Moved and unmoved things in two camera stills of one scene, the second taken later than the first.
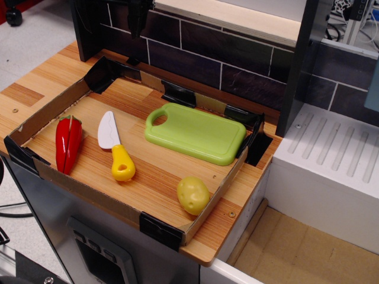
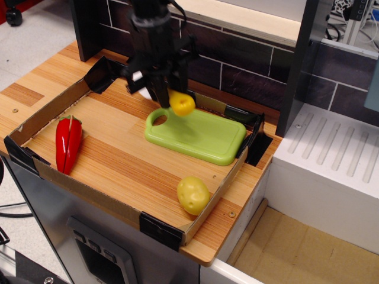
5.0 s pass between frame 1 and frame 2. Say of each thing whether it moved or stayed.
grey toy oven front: stayed
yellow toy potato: stayed
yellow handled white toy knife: moved
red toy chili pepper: stayed
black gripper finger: moved
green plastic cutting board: stayed
